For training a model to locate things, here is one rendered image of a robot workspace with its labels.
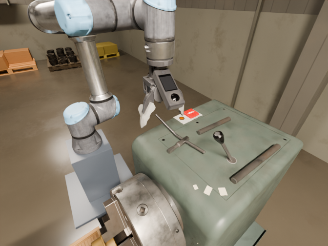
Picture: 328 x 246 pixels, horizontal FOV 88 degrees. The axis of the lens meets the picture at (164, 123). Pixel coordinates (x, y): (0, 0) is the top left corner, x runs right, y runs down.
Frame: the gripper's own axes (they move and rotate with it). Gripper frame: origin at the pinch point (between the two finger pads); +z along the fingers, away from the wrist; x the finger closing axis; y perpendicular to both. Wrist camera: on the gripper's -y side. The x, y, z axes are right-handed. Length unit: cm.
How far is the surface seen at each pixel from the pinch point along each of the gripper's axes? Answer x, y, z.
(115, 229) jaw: 23.3, -10.4, 28.1
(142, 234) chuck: 16.7, -19.0, 20.1
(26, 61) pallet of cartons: 149, 640, 118
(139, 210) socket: 15.2, -13.4, 18.2
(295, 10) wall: -231, 103, -23
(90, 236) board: 35, 4, 52
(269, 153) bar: -34.6, -18.3, 13.8
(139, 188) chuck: 12.8, -6.7, 17.8
